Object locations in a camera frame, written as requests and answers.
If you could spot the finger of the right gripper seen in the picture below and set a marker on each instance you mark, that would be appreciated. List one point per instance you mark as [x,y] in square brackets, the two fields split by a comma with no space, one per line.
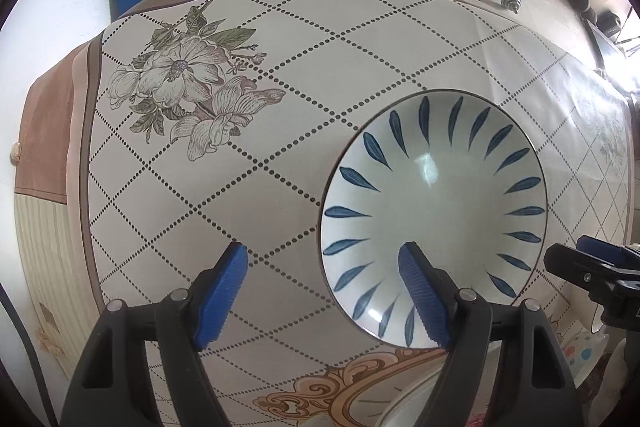
[592,262]

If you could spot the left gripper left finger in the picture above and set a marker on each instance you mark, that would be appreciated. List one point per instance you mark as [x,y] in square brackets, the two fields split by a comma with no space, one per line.
[186,321]

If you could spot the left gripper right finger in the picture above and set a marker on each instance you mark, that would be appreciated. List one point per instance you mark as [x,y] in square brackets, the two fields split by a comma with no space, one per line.
[459,321]

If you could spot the polka dot bowl blue rim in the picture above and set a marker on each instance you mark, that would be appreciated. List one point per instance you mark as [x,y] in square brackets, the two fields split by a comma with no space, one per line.
[583,351]

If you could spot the patterned tablecloth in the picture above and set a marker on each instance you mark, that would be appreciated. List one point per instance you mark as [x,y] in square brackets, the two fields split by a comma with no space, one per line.
[187,125]

